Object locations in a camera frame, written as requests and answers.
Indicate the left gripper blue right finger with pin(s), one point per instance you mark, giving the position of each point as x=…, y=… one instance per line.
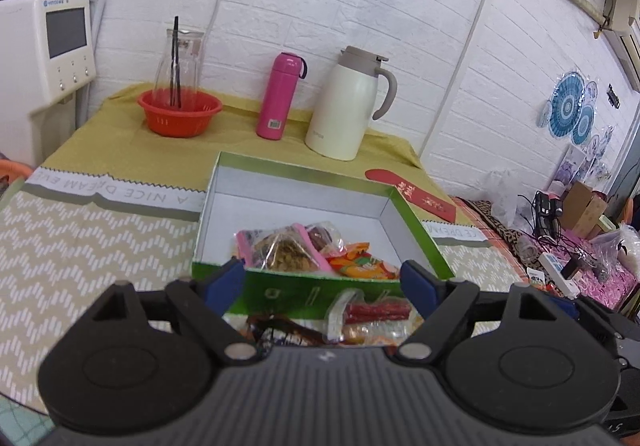
x=444, y=305

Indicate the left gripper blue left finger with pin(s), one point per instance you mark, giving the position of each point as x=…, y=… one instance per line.
x=200, y=306

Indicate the orange-edged nut snack bag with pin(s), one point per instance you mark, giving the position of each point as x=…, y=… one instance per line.
x=269, y=331

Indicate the red sausage sticks pack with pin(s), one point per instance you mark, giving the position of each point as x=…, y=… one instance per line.
x=352, y=321

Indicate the orange apple chips bag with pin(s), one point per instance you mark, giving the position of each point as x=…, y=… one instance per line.
x=355, y=261

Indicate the pink-edged nut snack bag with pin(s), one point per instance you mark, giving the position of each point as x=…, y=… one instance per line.
x=284, y=250

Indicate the dried dates clear bag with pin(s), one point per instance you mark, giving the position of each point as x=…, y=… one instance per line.
x=326, y=239

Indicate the white power strip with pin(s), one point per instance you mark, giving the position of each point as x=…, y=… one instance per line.
x=553, y=267

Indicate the red envelope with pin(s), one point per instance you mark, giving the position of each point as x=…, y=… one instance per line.
x=415, y=195

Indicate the green cardboard box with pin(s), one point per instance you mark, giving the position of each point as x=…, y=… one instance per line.
x=250, y=202

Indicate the clear plastic bag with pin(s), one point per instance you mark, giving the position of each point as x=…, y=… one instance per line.
x=502, y=189

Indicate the patterned tablecloth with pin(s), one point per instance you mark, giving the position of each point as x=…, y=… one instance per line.
x=62, y=245

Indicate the brown cardboard box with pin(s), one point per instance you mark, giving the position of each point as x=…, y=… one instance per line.
x=582, y=208

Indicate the red plastic basket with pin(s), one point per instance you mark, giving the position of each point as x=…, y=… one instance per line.
x=198, y=109

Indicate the cream thermal carafe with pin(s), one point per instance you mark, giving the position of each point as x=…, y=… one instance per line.
x=358, y=89

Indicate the black straw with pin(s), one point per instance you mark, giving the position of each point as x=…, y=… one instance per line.
x=174, y=83

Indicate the blue paper fan decoration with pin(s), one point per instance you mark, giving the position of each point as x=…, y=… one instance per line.
x=570, y=110

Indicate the orange plastic basin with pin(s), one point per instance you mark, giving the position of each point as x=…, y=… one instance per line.
x=10, y=171

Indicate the pink thermos bottle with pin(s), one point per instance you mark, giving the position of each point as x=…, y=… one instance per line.
x=287, y=69

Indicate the glass carafe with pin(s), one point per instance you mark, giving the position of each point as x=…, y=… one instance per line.
x=190, y=58

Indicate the white countertop water dispenser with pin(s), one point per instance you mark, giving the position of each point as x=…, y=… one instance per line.
x=46, y=57

